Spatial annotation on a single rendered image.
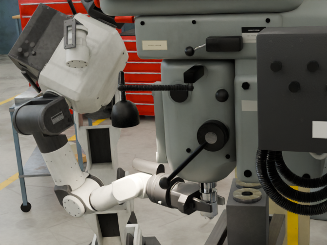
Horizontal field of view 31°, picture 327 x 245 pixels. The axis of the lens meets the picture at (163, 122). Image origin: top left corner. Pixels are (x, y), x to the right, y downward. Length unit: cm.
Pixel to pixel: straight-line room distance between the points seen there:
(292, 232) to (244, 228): 165
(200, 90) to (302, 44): 40
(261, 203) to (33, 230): 276
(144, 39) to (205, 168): 34
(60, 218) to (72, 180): 267
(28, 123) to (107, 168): 50
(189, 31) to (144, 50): 11
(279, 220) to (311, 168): 83
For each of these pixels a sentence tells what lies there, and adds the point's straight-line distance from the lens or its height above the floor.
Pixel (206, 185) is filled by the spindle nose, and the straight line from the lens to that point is 148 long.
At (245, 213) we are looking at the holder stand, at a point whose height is 109.
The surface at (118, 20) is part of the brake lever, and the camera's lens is 157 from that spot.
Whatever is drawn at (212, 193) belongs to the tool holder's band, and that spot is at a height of 127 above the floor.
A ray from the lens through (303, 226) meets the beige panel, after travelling 344.
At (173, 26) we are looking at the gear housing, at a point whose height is 171.
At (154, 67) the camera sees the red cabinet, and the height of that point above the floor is 64.
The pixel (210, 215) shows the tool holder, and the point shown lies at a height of 121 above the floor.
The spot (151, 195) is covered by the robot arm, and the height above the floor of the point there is 123.
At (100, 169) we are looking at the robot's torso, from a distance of 216.
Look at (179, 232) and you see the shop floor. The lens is 409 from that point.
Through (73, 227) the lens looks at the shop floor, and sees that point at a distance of 430.
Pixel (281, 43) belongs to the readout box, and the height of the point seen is 171.
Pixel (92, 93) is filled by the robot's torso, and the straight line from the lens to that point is 176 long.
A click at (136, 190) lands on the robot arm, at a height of 124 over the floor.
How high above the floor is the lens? 187
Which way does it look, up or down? 16 degrees down
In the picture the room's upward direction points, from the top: 4 degrees counter-clockwise
